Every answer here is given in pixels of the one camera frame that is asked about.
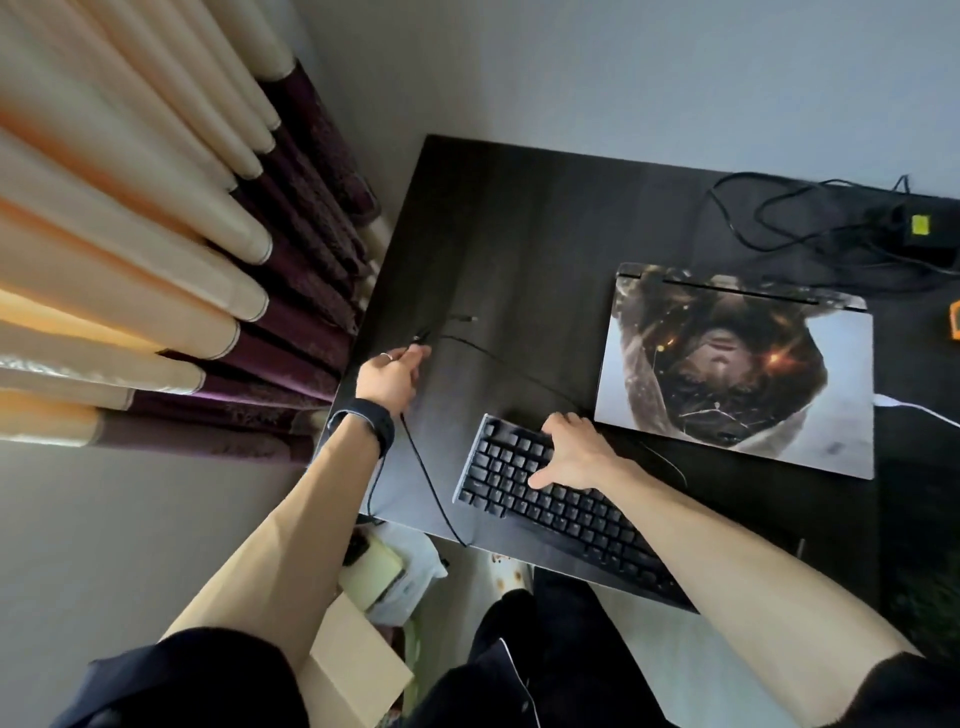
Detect person's left hand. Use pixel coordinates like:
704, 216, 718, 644
354, 343, 434, 420

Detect person's right hand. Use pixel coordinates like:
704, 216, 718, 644
527, 410, 624, 493

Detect black keyboard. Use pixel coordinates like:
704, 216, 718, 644
453, 413, 699, 615

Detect thin black keyboard cable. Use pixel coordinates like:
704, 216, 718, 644
367, 314, 688, 549

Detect laptop with printed lid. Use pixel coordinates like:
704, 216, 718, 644
593, 262, 877, 481

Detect long black charging cable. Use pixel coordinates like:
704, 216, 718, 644
707, 172, 960, 294

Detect white braided mouse cable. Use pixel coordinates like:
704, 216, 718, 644
872, 392, 960, 431

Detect black power adapter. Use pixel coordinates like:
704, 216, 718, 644
892, 198, 960, 260

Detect person's right forearm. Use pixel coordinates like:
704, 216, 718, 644
599, 461, 924, 728

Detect person's left forearm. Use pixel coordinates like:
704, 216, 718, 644
161, 419, 380, 676

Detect dark wooden desk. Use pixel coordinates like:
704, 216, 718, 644
314, 134, 960, 661

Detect black smartwatch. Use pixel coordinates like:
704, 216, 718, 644
327, 398, 397, 460

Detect white paper sheet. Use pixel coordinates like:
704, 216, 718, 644
367, 521, 449, 628

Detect black trousers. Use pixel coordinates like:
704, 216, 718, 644
468, 569, 676, 728

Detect cream and purple curtain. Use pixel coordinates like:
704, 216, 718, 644
0, 0, 393, 466

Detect brown cardboard box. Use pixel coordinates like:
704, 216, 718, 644
296, 592, 415, 728

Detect black shirt white piping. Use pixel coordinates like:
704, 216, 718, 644
52, 626, 960, 728

